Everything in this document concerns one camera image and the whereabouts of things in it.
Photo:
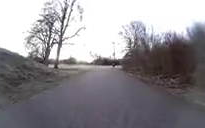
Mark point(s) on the vehicle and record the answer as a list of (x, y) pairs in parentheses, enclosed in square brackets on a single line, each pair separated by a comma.
[(114, 64)]

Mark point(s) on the grey asphalt path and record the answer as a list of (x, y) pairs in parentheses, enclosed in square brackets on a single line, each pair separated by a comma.
[(103, 100)]

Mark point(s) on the tall bare tree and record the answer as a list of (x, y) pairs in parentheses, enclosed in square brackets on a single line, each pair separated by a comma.
[(60, 36)]

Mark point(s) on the bare bushy tree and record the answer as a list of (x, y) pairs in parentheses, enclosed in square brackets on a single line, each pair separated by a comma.
[(43, 36)]

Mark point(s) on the row of bare bushes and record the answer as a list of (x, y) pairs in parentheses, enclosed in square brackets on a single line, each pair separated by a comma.
[(170, 55)]

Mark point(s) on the leaf-strewn grass verge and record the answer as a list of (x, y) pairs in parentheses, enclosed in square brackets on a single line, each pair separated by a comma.
[(176, 85)]

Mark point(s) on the grass verge with slope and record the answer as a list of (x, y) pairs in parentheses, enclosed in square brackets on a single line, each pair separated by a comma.
[(13, 75)]

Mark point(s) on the lamp post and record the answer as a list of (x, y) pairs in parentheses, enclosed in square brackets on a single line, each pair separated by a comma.
[(114, 50)]

